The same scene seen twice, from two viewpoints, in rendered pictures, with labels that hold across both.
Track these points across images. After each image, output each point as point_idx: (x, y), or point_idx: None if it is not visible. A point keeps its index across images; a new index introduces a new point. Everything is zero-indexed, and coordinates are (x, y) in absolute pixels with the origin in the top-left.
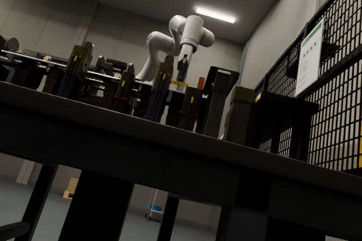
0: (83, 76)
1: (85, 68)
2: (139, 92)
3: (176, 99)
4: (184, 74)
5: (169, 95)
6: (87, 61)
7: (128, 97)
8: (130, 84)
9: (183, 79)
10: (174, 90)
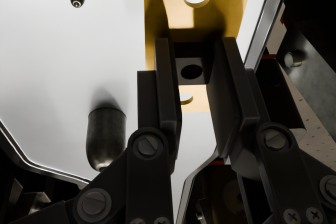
0: (222, 173)
1: (235, 190)
2: (70, 147)
3: None
4: (256, 113)
5: (128, 25)
6: (242, 209)
7: (259, 65)
8: (291, 95)
9: (239, 58)
10: None
